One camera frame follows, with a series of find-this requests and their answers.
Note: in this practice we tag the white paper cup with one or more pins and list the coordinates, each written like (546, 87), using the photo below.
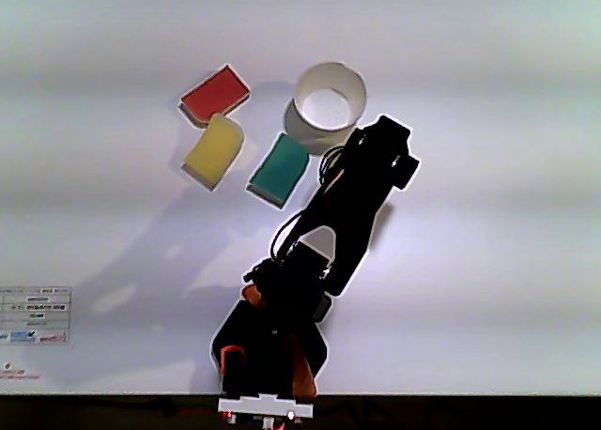
(328, 96)

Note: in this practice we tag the green sponge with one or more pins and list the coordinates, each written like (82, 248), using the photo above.
(279, 169)

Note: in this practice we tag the yellow sponge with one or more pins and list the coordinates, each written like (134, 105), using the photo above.
(215, 150)

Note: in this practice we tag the red sponge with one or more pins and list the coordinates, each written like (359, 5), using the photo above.
(216, 94)

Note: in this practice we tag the black and orange clamp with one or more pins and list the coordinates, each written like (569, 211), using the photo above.
(232, 362)

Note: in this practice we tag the printed label sticker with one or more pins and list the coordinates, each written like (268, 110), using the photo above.
(35, 315)

